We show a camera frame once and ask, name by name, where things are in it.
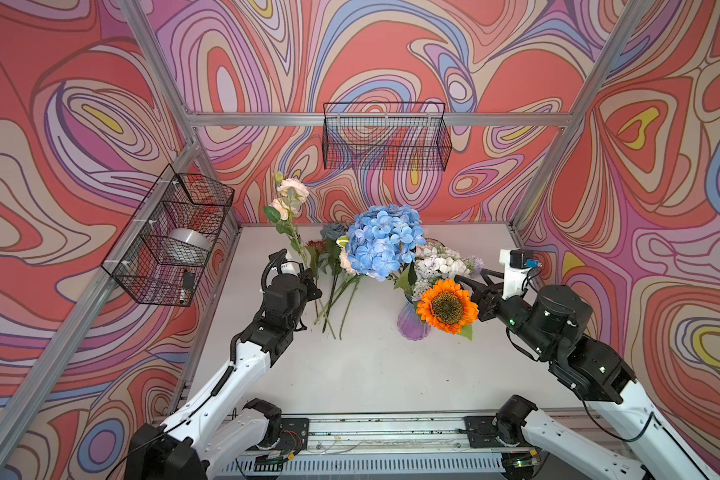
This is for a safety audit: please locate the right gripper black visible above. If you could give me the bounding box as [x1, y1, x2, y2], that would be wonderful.
[454, 268, 558, 359]

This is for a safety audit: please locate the orange flower green leaves stem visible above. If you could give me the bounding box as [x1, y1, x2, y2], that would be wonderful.
[415, 279, 479, 340]

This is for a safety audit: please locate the pastel mixed flower bouquet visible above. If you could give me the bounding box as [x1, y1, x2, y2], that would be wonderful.
[410, 240, 484, 301]

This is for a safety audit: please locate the purple ribbed glass vase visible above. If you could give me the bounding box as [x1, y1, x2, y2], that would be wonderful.
[397, 299, 431, 341]

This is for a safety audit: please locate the blue hydrangea flower stem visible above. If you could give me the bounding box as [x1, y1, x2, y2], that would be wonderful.
[336, 204, 426, 281]

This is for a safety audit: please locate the peach rose bud stem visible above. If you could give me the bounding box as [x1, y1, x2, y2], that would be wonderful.
[264, 172, 310, 264]

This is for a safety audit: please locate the teal succulent flower bunch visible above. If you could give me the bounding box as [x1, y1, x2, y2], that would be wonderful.
[321, 223, 348, 242]

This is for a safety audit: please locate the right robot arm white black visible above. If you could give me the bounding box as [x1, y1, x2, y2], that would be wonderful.
[456, 267, 719, 479]

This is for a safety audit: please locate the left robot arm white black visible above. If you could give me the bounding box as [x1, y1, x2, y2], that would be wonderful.
[122, 249, 322, 479]

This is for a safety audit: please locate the small pastel flower spray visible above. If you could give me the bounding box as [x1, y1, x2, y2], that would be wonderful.
[320, 236, 360, 340]

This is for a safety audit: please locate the silver tape roll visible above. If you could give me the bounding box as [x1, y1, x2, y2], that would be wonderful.
[160, 228, 211, 267]

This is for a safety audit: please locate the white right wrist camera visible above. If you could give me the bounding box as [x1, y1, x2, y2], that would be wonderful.
[499, 249, 541, 300]

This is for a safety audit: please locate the black wire basket left wall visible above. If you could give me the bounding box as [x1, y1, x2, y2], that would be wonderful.
[101, 165, 234, 307]

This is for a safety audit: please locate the black wire basket wall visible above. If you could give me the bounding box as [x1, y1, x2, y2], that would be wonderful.
[101, 165, 234, 307]
[322, 100, 452, 171]

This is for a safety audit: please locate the black wire basket back wall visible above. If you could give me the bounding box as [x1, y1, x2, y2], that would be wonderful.
[322, 100, 452, 171]

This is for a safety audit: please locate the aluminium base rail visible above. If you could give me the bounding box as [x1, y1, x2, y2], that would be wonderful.
[137, 410, 613, 480]

